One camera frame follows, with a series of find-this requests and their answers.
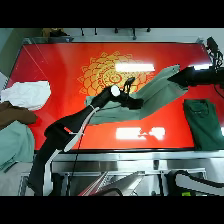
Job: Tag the dark green T-shirt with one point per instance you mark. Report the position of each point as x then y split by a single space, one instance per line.
205 123

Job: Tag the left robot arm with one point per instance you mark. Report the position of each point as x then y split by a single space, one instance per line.
63 130

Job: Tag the white garment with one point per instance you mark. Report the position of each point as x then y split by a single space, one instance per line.
28 94

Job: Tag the light green shirt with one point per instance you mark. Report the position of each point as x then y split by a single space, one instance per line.
156 91

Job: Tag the pale green garment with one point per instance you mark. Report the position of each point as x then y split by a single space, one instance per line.
15 143

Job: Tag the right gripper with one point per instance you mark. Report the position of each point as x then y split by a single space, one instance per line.
188 77

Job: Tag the brown garment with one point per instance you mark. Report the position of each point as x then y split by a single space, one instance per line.
15 115

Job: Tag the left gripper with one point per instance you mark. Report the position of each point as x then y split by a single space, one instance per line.
135 102

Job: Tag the silver frame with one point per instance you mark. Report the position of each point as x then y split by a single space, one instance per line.
133 160

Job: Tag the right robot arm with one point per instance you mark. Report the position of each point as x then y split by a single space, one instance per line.
210 76

